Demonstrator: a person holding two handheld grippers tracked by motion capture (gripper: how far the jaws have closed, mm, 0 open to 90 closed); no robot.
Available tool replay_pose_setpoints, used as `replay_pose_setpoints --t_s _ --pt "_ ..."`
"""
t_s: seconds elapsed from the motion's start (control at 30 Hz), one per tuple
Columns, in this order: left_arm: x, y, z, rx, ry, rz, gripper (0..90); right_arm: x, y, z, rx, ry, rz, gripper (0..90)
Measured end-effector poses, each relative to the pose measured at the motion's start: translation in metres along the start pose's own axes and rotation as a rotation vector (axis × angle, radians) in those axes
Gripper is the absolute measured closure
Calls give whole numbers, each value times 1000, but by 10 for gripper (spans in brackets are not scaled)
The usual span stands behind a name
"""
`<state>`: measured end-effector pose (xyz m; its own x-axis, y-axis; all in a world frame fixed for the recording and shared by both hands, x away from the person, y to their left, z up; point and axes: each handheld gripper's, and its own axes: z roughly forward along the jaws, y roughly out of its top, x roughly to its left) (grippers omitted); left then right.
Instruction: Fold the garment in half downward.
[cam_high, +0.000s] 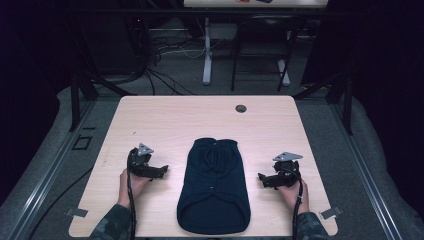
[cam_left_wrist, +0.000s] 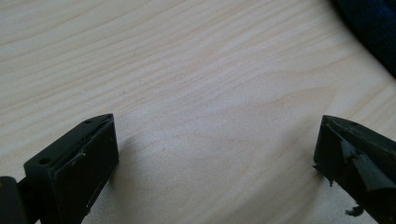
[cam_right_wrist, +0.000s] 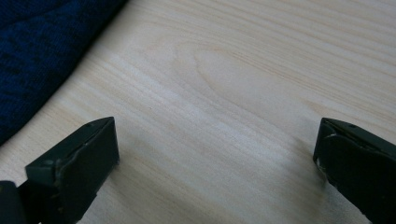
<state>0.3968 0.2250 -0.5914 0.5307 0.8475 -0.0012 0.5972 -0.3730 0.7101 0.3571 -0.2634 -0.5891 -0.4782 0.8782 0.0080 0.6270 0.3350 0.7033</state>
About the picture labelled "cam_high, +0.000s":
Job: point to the person's left hand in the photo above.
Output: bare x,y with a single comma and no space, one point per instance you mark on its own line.
133,188

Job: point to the black metal chair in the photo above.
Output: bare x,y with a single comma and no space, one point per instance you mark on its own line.
253,71

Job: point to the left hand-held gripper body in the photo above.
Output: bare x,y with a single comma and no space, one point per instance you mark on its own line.
138,163

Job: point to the grey round table grommet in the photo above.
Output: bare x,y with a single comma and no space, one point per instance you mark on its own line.
240,108

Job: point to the white desk with legs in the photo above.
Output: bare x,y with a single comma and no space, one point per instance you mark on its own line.
207,60

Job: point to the dark navy knitted garment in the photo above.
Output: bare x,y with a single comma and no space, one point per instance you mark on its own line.
213,193

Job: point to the person's right hand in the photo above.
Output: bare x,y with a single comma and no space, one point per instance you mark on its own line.
291,196

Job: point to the grey metal table clip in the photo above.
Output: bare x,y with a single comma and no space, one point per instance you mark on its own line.
77,212
330,212

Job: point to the black metal frame stand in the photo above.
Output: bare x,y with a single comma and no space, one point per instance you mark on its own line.
75,106
347,106

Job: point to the dark computer tower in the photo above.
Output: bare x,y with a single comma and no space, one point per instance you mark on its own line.
116,46

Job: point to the aluminium floor rail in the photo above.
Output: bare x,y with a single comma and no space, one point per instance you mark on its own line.
368,176
50,173

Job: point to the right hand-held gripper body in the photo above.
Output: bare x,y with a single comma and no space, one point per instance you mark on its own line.
286,171

